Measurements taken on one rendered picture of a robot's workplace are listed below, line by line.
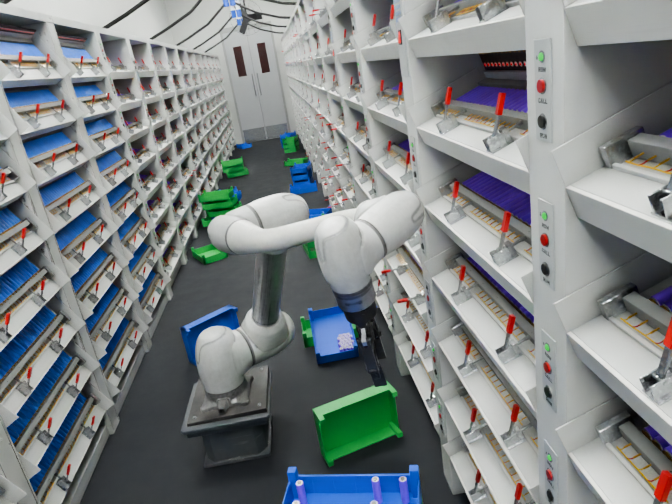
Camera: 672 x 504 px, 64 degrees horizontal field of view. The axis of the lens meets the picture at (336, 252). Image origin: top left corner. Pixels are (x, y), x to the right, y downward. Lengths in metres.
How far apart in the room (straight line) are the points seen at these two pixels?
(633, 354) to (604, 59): 0.34
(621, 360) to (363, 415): 1.46
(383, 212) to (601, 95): 0.58
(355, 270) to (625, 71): 0.62
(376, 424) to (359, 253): 1.14
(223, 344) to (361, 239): 1.00
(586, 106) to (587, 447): 0.48
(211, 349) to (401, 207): 1.04
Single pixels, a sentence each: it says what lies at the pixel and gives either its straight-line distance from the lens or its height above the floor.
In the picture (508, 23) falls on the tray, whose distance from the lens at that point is 0.82.
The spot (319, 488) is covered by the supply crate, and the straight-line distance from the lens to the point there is 1.37.
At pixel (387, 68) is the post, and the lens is 2.05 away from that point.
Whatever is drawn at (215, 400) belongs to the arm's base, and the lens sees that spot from 2.08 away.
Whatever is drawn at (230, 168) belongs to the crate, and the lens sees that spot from 7.71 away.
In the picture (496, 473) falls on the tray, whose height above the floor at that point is 0.37.
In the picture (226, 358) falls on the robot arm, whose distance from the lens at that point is 1.99.
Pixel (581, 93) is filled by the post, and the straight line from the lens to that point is 0.70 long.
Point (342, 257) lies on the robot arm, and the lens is 1.08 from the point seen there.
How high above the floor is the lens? 1.35
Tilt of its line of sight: 20 degrees down
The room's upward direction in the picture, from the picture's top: 9 degrees counter-clockwise
